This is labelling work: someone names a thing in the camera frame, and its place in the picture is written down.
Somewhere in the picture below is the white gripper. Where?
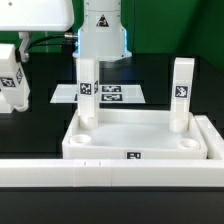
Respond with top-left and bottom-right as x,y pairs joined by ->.
0,0 -> 74,62

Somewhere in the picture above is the white desk top tray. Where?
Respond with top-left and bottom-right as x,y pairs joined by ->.
62,109 -> 208,159

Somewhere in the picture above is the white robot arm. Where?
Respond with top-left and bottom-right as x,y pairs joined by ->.
0,0 -> 132,62

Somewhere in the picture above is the white base marker plate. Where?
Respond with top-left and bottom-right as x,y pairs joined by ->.
50,84 -> 145,104

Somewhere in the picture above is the white L-shaped obstacle fence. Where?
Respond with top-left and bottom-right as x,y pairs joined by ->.
0,115 -> 224,187

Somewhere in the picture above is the black cable with connector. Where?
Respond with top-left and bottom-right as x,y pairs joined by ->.
27,31 -> 80,51

